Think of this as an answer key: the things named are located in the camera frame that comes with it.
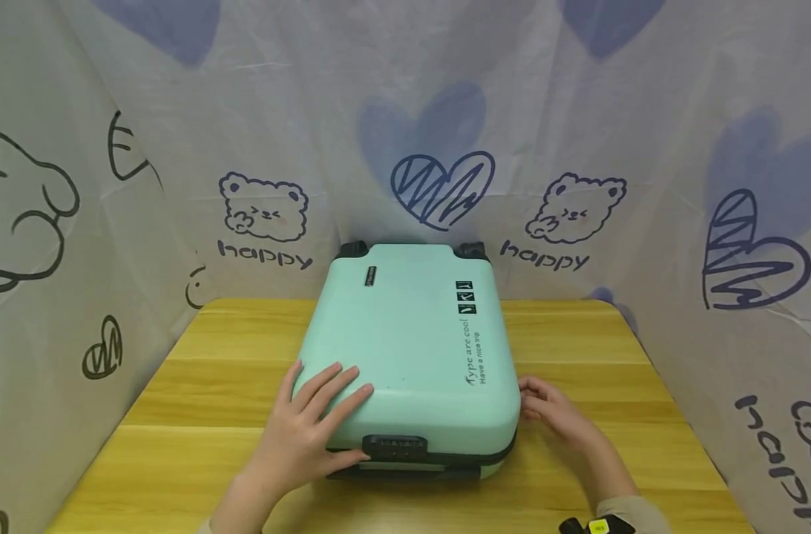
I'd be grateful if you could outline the person's right hand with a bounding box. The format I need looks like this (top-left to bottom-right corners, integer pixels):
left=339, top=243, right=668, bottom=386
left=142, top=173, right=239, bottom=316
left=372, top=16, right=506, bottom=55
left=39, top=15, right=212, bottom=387
left=517, top=375, right=617, bottom=467

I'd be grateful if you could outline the person's left hand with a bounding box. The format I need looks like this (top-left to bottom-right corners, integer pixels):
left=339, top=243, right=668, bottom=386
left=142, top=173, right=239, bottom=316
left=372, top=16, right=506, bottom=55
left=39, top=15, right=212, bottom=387
left=242, top=360, right=375, bottom=499

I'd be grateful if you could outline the mint green hard-shell suitcase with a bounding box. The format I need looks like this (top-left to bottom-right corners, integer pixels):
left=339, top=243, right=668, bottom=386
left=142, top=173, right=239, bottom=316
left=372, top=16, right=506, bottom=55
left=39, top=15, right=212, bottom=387
left=291, top=240, right=522, bottom=482

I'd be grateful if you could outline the person's left forearm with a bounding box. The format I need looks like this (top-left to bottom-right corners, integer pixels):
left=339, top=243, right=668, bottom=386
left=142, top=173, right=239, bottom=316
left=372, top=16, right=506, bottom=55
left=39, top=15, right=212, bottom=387
left=198, top=478, right=285, bottom=534

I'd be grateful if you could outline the person's right forearm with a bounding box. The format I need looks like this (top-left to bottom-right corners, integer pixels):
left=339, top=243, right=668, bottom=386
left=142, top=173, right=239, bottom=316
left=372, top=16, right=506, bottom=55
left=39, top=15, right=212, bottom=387
left=579, top=451, right=674, bottom=534

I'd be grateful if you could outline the black wrist band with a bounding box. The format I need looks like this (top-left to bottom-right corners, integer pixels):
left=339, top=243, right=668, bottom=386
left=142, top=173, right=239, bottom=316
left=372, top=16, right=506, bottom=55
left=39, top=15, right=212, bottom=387
left=558, top=513, right=638, bottom=534

